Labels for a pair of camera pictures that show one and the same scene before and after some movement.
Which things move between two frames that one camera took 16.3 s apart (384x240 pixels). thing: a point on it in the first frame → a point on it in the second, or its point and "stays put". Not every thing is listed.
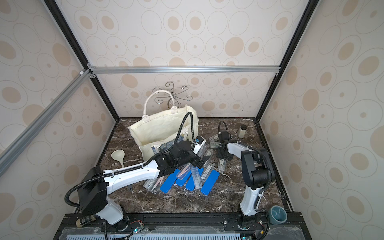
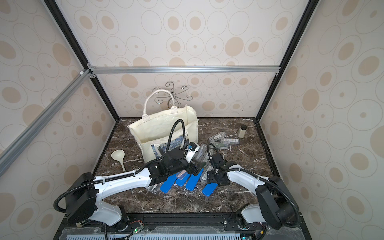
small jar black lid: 242,131 stays put
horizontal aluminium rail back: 183,70 stays put
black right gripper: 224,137 → 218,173
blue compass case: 208,185 stays put
